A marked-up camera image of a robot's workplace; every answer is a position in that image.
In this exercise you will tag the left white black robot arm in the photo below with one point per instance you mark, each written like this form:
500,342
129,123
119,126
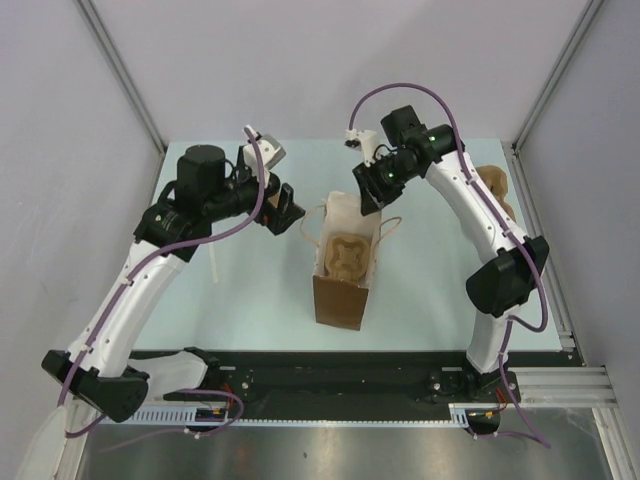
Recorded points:
208,188

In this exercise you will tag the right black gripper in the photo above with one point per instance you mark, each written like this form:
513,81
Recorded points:
375,198

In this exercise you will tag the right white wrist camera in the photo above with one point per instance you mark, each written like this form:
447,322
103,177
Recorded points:
364,141

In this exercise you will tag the brown pulp cup carrier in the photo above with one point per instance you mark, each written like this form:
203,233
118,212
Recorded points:
495,179

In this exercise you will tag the white paper straw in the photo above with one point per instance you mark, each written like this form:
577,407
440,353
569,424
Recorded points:
213,263

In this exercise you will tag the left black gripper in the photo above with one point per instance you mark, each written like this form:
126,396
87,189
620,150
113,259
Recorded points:
288,209

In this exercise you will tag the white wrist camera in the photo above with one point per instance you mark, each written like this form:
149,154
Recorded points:
270,149
364,141

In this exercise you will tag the single brown pulp carrier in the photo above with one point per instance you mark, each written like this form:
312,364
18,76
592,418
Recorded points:
347,258

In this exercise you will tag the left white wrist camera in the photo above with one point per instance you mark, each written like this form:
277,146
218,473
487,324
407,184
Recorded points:
270,149

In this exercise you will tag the white slotted cable duct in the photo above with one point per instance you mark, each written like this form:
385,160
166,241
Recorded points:
171,414

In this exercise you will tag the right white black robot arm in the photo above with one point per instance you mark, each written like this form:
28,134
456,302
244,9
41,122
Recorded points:
511,260

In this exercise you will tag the aluminium frame rail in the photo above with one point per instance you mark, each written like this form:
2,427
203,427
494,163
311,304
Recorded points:
565,387

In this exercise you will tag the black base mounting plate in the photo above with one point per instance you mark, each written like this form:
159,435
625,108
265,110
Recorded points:
345,386

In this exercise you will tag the brown paper takeout bag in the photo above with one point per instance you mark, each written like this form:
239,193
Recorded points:
336,303

